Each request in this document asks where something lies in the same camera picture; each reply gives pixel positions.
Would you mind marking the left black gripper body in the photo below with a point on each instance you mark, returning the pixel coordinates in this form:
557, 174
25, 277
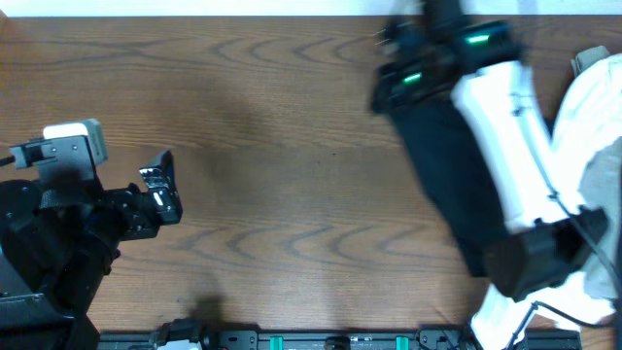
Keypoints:
141, 214

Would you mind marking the black t-shirt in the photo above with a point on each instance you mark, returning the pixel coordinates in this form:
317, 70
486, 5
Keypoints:
454, 176

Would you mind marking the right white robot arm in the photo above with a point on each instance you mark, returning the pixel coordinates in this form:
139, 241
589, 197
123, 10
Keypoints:
534, 207

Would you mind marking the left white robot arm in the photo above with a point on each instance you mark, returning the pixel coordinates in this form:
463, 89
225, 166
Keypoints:
59, 237

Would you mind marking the white shirt in pile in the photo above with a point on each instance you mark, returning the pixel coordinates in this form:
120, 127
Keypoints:
588, 294

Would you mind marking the grey-beige garment in pile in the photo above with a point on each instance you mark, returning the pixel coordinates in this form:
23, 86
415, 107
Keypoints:
601, 181

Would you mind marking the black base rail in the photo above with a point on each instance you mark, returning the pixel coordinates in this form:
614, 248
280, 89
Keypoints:
191, 334

